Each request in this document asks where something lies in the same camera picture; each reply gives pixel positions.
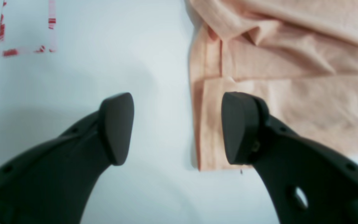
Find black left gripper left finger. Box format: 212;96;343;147
0;92;135;224

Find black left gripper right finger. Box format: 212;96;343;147
221;92;358;224

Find peach T-shirt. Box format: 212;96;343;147
189;0;358;171

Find red tape rectangle marking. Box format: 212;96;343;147
0;0;58;57

